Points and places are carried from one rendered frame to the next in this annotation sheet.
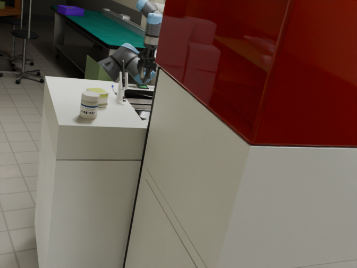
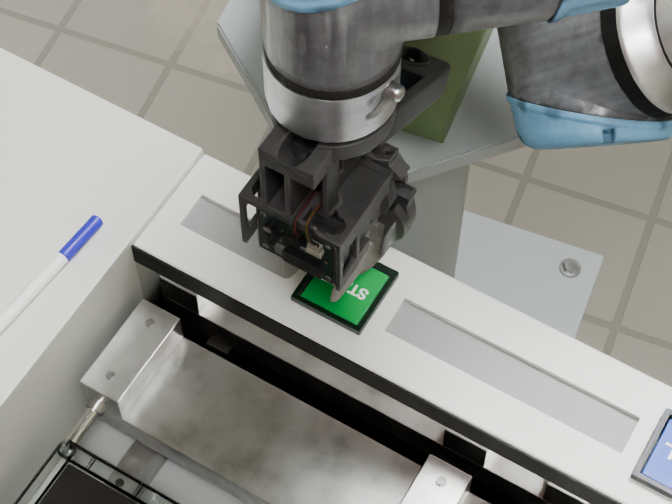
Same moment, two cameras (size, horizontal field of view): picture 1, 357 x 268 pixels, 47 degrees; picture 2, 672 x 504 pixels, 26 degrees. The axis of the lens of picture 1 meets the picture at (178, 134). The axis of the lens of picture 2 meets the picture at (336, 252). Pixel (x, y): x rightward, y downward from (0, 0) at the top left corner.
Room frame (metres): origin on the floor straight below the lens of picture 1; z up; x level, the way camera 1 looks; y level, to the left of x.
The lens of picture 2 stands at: (1.83, -0.18, 1.85)
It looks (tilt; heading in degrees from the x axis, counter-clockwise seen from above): 59 degrees down; 56
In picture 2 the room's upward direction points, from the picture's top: straight up
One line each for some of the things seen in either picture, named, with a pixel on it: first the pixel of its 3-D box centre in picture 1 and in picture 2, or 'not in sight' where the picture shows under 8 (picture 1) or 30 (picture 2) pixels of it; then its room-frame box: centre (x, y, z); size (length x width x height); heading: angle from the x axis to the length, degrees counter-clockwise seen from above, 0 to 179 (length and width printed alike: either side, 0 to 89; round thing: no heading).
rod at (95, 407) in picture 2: not in sight; (83, 423); (1.92, 0.28, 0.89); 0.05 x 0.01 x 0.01; 26
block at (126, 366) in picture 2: not in sight; (132, 357); (1.98, 0.31, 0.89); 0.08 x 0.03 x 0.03; 26
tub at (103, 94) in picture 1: (96, 97); not in sight; (1.68, 0.38, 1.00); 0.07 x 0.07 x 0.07; 45
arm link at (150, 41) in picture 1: (151, 40); (337, 74); (2.11, 0.23, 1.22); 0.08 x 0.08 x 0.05
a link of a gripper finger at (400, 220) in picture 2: not in sight; (376, 208); (2.13, 0.22, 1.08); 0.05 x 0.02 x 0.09; 116
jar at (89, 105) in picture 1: (89, 105); not in sight; (1.53, 0.37, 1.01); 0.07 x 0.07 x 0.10
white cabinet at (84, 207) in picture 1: (136, 200); not in sight; (1.88, 0.15, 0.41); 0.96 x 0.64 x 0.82; 116
